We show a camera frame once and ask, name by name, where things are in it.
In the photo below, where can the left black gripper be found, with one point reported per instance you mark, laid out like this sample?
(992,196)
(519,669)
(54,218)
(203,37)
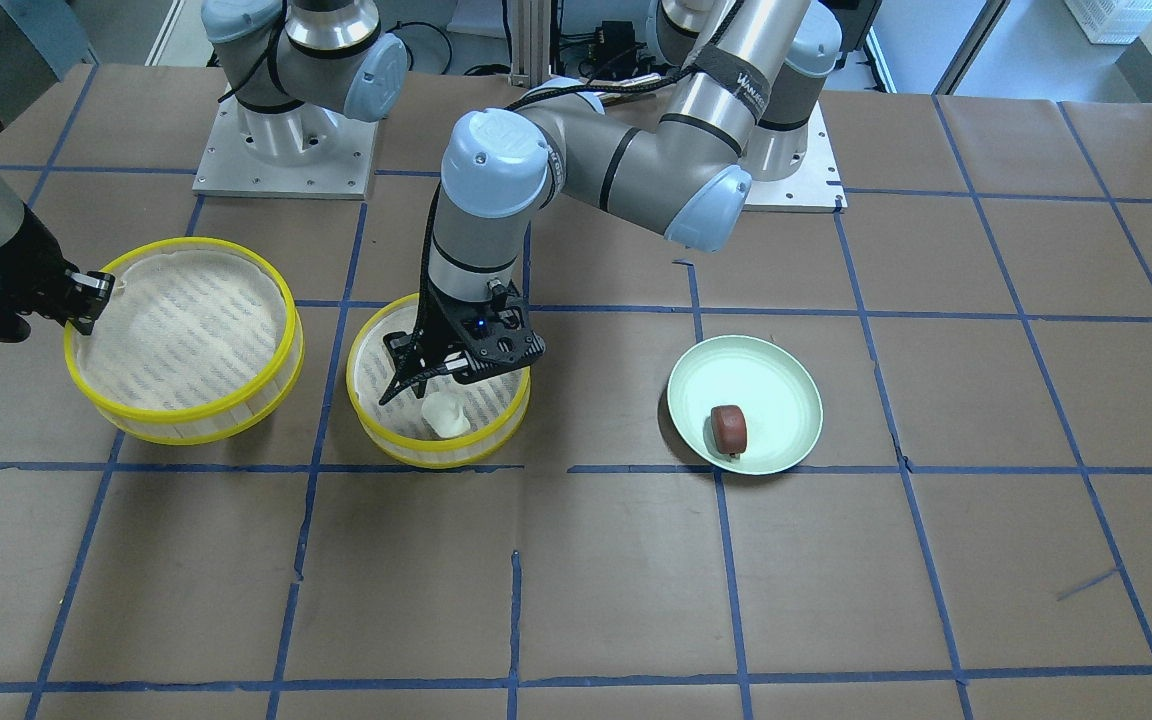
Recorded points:
(439,325)

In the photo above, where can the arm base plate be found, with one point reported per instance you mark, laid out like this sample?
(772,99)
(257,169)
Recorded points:
(305,153)
(794,170)

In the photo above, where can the pale green plate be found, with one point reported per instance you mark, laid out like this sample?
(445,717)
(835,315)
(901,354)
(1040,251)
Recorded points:
(778,399)

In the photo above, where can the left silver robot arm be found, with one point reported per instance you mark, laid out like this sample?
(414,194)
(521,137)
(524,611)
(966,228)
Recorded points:
(683,180)

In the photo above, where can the aluminium frame post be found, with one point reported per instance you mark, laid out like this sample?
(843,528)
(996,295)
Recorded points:
(531,36)

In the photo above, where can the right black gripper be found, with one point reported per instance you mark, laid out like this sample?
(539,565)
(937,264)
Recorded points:
(24,262)

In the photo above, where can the yellow steamer layer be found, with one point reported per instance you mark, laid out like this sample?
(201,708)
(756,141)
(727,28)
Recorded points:
(495,408)
(201,340)

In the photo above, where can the brown steamed bun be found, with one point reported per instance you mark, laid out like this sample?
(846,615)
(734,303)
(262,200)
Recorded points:
(729,429)

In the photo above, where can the white steamed bun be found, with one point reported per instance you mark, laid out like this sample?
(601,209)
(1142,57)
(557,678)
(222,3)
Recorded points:
(445,414)

